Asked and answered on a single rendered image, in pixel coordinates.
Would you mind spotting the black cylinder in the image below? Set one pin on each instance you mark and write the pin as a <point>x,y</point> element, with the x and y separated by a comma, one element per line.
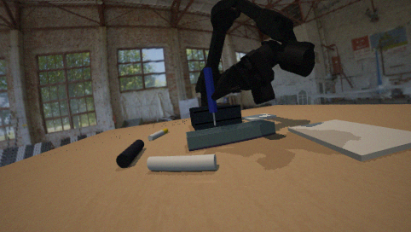
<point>125,158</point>

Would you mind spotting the grey keyboard with white letter keys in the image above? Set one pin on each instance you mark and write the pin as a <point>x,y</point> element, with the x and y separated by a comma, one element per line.
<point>223,135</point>

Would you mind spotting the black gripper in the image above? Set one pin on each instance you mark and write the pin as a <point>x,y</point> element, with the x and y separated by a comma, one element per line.
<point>241,75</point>

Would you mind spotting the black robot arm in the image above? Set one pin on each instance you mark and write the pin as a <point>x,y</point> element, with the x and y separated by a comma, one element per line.
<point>292,56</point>

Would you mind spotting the blue stylus with grey tip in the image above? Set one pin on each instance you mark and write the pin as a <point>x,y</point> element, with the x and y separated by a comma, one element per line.
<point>209,84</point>

